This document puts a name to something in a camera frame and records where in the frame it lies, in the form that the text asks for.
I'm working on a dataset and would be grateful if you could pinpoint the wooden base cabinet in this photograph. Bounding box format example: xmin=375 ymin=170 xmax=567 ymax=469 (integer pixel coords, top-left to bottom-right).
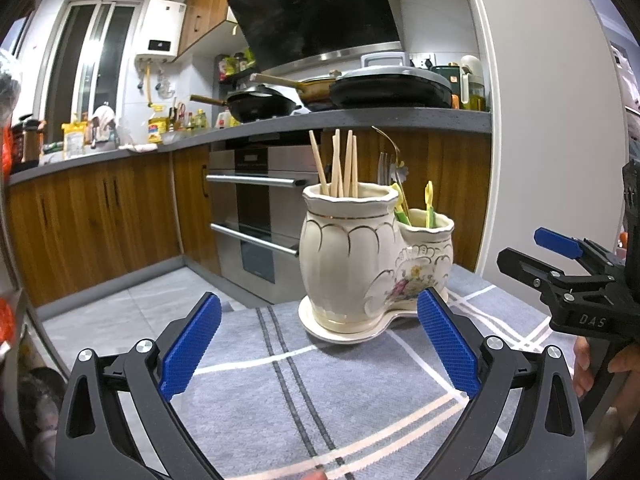
xmin=330 ymin=127 xmax=492 ymax=274
xmin=7 ymin=145 xmax=223 ymax=309

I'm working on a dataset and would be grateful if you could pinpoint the built-in steel oven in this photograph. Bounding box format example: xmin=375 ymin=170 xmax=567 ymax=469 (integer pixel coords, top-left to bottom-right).
xmin=207 ymin=135 xmax=336 ymax=306

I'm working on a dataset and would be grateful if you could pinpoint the black frying pan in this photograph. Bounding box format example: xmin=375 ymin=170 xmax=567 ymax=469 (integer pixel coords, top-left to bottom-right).
xmin=190 ymin=86 xmax=304 ymax=124

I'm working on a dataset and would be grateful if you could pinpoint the grey kitchen countertop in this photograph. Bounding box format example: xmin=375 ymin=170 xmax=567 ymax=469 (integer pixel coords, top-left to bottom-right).
xmin=9 ymin=108 xmax=492 ymax=186

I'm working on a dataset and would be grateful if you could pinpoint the metal spoon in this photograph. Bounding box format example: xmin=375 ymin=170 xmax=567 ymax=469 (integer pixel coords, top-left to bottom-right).
xmin=372 ymin=126 xmax=410 ymax=184

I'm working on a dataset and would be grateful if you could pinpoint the grey plaid tablecloth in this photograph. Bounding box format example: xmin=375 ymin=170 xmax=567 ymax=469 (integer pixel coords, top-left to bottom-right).
xmin=170 ymin=265 xmax=576 ymax=480

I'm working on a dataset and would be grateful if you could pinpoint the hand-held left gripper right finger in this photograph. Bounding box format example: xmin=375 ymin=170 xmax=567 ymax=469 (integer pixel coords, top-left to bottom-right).
xmin=416 ymin=287 xmax=587 ymax=480

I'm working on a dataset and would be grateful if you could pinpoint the metal storage rack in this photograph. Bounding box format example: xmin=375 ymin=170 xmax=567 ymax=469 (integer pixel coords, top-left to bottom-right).
xmin=0 ymin=280 xmax=73 ymax=378

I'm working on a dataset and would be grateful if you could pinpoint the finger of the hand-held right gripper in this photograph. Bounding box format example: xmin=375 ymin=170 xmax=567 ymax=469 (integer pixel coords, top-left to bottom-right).
xmin=497 ymin=247 xmax=617 ymax=313
xmin=534 ymin=228 xmax=626 ymax=267

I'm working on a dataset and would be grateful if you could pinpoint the white plastic bag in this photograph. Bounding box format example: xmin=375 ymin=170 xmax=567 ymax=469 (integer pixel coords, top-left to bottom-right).
xmin=89 ymin=104 xmax=122 ymax=147

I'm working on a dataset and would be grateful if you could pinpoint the person's right hand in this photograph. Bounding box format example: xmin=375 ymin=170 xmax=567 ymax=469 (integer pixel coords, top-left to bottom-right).
xmin=572 ymin=337 xmax=640 ymax=399

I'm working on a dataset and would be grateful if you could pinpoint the brown pan with wooden handle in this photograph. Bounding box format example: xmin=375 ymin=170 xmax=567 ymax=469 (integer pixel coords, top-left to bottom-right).
xmin=250 ymin=72 xmax=342 ymax=112

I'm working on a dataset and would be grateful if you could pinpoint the yellow food packet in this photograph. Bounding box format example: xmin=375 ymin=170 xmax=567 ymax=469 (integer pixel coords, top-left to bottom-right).
xmin=60 ymin=121 xmax=88 ymax=159

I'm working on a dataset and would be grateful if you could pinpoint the wooden wall cabinet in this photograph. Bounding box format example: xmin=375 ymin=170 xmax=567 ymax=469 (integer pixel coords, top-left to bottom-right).
xmin=177 ymin=0 xmax=301 ymax=59

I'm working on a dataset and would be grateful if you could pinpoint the kitchen window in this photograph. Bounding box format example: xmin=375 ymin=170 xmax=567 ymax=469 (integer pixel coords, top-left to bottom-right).
xmin=42 ymin=2 xmax=144 ymax=137

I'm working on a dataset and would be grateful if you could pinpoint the white water heater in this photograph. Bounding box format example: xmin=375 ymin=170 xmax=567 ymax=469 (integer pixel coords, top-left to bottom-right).
xmin=135 ymin=0 xmax=188 ymax=64

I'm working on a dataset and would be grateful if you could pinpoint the cream ceramic drip tray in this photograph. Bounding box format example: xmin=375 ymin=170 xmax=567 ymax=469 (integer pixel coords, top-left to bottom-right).
xmin=298 ymin=295 xmax=436 ymax=344

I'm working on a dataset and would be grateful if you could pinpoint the black range hood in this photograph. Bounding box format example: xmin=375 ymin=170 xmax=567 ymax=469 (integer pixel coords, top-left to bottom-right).
xmin=227 ymin=0 xmax=404 ymax=77

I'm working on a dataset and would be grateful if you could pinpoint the yellow oil bottle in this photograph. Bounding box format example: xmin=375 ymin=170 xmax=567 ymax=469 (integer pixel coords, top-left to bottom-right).
xmin=147 ymin=114 xmax=169 ymax=144

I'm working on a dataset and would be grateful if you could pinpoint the black griddle with grey lid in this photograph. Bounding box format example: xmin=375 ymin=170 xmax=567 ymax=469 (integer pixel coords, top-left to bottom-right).
xmin=329 ymin=52 xmax=454 ymax=110

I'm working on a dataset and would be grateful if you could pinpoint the group of condiment bottles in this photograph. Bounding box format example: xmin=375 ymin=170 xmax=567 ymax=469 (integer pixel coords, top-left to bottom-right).
xmin=167 ymin=104 xmax=209 ymax=134

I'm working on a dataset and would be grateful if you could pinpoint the clear plastic bag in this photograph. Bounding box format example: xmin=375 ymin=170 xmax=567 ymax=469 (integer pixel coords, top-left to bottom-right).
xmin=0 ymin=49 xmax=24 ymax=127

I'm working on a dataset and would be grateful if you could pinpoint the spice rack with jars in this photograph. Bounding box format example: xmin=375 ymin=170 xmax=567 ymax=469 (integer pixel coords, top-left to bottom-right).
xmin=215 ymin=49 xmax=259 ymax=84

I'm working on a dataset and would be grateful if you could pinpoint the red plastic bag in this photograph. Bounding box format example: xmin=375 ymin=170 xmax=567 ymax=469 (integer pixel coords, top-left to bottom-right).
xmin=0 ymin=295 xmax=17 ymax=357
xmin=0 ymin=126 xmax=14 ymax=177

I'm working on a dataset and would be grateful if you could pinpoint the yellow gas pipe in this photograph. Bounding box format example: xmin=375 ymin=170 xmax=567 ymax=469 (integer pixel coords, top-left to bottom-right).
xmin=146 ymin=61 xmax=159 ymax=112

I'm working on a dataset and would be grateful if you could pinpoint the cream floral ceramic utensil holder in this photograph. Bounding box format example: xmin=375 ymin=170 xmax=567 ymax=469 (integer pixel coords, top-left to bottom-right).
xmin=299 ymin=183 xmax=457 ymax=333

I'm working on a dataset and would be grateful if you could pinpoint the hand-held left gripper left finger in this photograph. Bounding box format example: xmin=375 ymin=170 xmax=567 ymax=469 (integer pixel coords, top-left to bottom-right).
xmin=54 ymin=291 xmax=223 ymax=480

